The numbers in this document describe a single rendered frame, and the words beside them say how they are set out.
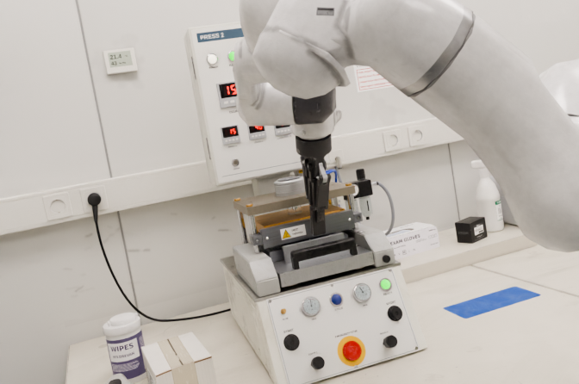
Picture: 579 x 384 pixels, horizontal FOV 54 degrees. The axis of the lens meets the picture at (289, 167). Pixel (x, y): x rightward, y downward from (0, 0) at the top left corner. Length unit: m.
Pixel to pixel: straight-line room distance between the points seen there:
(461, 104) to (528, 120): 0.07
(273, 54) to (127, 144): 1.21
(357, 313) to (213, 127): 0.60
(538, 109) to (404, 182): 1.50
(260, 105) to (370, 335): 0.56
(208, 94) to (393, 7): 0.98
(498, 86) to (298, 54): 0.21
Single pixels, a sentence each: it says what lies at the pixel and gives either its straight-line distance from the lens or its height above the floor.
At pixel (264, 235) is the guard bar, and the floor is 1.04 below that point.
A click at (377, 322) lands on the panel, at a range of 1.30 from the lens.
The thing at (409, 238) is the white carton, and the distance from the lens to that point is 1.90.
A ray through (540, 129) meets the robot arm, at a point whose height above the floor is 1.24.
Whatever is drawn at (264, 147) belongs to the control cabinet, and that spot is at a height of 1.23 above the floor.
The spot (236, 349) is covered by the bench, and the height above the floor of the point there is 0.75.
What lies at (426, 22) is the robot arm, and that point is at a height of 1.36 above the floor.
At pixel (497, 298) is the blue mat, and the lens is 1.60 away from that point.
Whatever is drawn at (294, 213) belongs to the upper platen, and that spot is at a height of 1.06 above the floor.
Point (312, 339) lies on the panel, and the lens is 1.26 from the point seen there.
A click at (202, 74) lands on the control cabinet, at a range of 1.53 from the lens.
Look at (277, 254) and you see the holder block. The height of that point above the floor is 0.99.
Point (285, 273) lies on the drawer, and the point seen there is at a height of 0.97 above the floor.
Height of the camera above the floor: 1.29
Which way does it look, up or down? 5 degrees down
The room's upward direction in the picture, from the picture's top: 10 degrees counter-clockwise
